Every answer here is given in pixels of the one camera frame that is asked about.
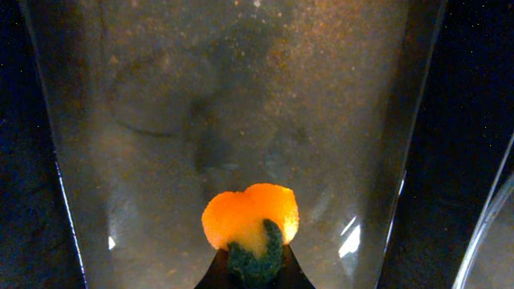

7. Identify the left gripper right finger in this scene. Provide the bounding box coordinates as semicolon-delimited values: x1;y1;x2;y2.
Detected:
272;245;315;289

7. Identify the round black tray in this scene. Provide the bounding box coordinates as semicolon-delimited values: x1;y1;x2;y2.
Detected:
451;132;514;289

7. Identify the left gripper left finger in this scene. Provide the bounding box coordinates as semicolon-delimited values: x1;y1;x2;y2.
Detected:
194;250;240;289

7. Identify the black rectangular tray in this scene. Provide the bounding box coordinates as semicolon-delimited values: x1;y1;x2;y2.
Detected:
20;0;446;288

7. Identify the green and yellow sponge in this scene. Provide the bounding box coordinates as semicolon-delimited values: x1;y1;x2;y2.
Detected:
200;182;300;288

